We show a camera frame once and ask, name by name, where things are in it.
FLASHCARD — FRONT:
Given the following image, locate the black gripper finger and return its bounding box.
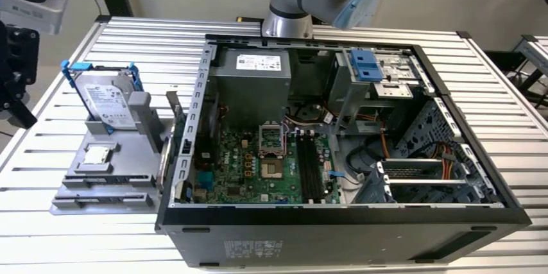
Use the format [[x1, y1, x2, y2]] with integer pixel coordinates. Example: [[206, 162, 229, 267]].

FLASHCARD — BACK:
[[0, 72, 41, 130]]

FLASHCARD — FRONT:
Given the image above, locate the RAM stick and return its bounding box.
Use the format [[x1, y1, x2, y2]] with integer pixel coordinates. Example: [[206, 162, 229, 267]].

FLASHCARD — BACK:
[[86, 176, 151, 186], [75, 194, 146, 206]]

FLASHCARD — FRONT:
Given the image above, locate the hard disk in blue carrier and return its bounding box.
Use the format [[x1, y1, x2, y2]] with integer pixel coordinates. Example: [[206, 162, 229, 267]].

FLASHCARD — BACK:
[[59, 58, 146, 133]]

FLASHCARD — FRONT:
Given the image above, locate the silver CPU chip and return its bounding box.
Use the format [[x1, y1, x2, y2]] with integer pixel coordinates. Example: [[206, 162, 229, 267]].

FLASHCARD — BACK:
[[83, 145, 117, 164]]

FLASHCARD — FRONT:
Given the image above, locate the grey parts rack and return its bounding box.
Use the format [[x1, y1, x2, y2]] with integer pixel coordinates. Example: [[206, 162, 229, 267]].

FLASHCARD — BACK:
[[50, 90, 167, 216]]

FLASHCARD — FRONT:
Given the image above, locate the black case fan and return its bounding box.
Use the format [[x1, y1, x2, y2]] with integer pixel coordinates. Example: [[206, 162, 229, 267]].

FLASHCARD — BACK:
[[199, 89, 227, 167]]

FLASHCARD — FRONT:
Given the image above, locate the grey power supply box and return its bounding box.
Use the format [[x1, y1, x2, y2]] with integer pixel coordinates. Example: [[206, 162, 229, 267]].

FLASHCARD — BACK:
[[211, 47, 294, 127]]

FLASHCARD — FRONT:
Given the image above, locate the green motherboard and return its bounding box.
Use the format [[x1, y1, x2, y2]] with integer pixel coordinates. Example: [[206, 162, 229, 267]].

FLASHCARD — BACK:
[[193, 123, 345, 205]]

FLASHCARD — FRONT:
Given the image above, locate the metal socket cover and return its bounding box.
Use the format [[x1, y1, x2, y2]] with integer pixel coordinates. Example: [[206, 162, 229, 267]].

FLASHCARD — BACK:
[[258, 121, 289, 158]]

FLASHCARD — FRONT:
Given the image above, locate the CPU socket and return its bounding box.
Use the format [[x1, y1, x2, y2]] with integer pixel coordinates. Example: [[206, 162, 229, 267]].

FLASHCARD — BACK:
[[261, 157, 287, 181]]

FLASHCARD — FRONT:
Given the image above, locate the grey metal drive cage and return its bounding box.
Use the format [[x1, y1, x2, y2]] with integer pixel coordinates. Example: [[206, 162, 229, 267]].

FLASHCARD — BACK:
[[327, 47, 430, 133]]

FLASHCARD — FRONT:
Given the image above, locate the blue plastic drive latch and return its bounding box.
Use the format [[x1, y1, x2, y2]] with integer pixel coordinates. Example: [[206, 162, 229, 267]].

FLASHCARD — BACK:
[[349, 48, 385, 83]]

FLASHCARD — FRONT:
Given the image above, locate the black PC case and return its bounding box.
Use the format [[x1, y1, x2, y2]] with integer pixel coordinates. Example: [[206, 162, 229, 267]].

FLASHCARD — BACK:
[[154, 31, 533, 268]]

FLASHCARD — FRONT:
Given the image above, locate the silver disk bay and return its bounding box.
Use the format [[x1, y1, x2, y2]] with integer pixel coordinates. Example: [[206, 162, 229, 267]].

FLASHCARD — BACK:
[[354, 157, 493, 205]]

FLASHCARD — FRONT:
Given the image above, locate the metal slat side table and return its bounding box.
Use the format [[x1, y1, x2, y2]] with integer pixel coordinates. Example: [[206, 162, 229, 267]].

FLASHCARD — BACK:
[[507, 33, 548, 110]]

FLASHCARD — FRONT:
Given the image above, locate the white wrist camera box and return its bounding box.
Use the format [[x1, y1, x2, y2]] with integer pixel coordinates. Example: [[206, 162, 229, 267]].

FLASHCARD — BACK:
[[0, 0, 71, 36]]

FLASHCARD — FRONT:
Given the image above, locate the mixed colour wire bundle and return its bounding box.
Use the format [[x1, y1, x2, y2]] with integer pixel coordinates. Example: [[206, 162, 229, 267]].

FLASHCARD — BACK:
[[285, 100, 338, 133]]

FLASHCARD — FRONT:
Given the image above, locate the wire with blue plug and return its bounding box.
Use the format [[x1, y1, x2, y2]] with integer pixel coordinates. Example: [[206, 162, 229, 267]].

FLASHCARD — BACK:
[[325, 169, 370, 182]]

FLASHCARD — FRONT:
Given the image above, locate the black round cable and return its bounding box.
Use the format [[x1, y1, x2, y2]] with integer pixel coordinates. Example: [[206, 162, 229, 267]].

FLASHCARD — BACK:
[[346, 144, 383, 185]]

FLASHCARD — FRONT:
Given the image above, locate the orange flat wire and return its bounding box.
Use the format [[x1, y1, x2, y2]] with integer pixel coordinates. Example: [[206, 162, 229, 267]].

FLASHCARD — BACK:
[[378, 112, 391, 161]]

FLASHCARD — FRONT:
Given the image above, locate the red yellow wire bundle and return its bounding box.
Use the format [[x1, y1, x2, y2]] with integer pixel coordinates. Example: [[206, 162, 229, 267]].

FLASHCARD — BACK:
[[431, 144, 457, 181]]

